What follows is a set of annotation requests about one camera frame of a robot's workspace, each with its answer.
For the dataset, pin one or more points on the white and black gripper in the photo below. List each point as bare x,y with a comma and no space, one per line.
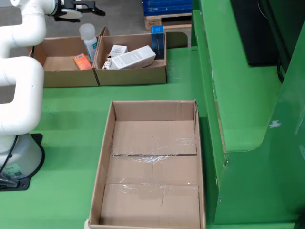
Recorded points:
71,13

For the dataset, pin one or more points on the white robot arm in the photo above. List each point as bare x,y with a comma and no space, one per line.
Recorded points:
21,100

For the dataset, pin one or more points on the small open cardboard box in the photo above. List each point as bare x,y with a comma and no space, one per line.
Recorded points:
69,78

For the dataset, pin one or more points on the cardboard box with raised flap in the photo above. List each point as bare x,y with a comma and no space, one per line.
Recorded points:
133,76

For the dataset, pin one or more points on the large shallow cardboard tray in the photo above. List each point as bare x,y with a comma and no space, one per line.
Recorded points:
152,202

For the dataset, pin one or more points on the white bottle with teal label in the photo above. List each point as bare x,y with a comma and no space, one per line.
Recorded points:
91,45

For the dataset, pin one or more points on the small white spotted carton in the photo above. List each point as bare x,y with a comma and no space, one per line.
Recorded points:
118,50

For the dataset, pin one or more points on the long white carton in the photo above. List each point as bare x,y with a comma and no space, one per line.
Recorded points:
135,58

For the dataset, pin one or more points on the tall blue carton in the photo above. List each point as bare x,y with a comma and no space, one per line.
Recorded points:
158,45

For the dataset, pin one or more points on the blue plastic crate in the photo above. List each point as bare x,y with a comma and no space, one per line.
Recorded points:
166,7

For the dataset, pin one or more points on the wooden pallet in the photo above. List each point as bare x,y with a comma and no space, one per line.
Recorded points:
166,22

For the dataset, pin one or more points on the white paper scrap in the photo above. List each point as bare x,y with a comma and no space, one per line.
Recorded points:
86,225

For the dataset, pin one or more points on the green metal machine housing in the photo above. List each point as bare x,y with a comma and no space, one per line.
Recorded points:
250,167

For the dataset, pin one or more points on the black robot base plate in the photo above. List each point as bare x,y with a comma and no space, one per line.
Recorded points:
23,184

